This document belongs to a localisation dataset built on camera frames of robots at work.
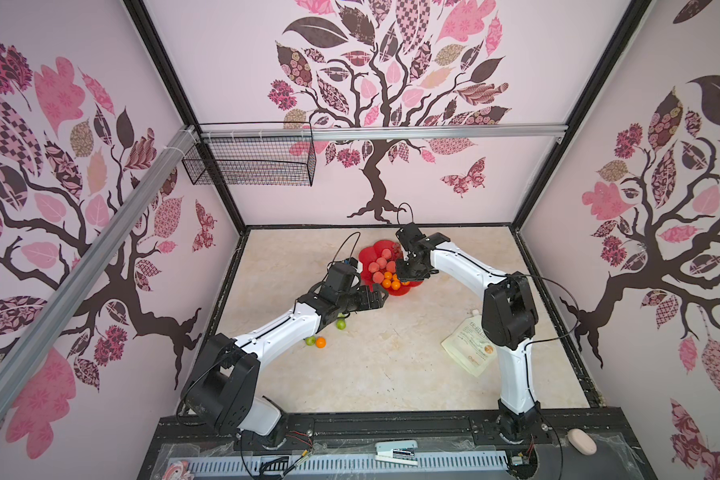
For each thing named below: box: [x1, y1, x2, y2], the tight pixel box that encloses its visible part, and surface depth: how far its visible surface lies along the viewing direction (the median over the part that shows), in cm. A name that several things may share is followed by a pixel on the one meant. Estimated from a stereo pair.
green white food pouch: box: [441, 309, 497, 377], surface depth 87 cm
